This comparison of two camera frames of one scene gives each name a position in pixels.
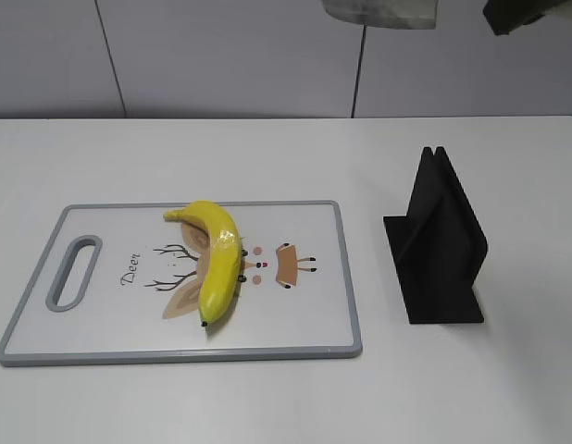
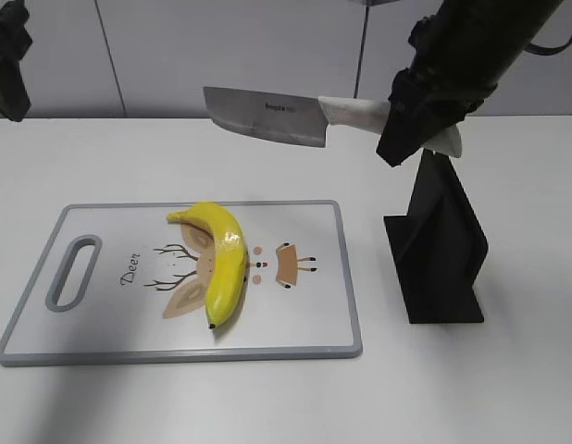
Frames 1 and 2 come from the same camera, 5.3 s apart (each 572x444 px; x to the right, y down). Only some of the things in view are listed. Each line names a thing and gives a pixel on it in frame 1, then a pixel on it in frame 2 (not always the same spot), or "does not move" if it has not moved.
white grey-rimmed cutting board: x=120 y=283 does not move
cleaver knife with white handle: x=393 y=14 → x=303 y=118
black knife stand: x=438 y=247 does not move
